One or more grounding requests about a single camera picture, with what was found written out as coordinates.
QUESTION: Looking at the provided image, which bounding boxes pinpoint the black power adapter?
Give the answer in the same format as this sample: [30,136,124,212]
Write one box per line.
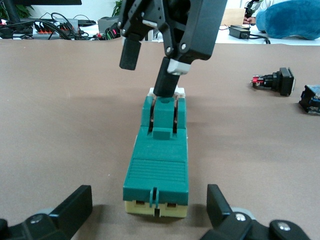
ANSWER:
[229,24,252,39]

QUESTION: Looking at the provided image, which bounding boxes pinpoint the tangled black desk cables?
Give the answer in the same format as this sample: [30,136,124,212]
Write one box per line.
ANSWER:
[0,12,98,41]

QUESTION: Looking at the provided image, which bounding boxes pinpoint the green push button grey block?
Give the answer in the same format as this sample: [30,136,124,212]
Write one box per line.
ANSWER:
[298,84,320,115]

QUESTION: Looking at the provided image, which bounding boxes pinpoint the black computer monitor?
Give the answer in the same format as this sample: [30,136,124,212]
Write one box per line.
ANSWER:
[12,0,83,6]

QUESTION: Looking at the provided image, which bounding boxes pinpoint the blue plush cushion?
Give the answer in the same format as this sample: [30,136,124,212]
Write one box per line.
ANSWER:
[255,0,320,41]

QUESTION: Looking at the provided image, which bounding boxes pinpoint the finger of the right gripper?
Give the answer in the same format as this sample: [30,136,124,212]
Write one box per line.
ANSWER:
[152,0,228,98]
[117,0,168,71]

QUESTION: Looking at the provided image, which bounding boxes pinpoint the black square button red terminals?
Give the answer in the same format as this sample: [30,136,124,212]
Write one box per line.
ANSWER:
[249,66,296,97]

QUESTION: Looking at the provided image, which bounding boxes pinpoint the grey electronics box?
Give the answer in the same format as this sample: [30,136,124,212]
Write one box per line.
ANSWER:
[97,16,120,40]

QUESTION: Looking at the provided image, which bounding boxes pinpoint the green load switch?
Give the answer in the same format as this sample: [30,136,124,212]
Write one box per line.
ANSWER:
[122,86,190,219]

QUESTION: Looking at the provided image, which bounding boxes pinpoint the orange socket power strip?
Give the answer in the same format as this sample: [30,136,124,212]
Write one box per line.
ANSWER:
[34,21,81,36]

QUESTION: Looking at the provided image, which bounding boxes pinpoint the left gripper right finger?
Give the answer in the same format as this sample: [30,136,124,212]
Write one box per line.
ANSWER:
[199,184,320,240]

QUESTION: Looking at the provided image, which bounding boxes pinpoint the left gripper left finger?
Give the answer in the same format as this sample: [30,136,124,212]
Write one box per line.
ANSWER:
[0,184,93,240]

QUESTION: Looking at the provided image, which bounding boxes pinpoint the brown board panel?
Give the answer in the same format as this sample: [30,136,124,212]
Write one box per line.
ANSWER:
[219,8,248,26]

